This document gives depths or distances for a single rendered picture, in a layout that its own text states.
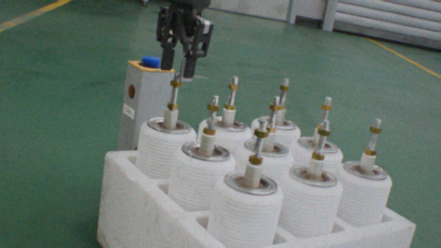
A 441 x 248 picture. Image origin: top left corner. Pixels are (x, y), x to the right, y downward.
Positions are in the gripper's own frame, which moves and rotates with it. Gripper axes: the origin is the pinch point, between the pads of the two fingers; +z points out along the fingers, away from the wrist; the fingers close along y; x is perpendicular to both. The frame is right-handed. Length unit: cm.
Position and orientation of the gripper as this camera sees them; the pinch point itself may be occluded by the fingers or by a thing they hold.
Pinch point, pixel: (176, 67)
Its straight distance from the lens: 96.0
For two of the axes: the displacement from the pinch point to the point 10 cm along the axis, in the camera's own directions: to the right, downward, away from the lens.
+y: -5.5, -3.3, 7.7
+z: -1.8, 9.4, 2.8
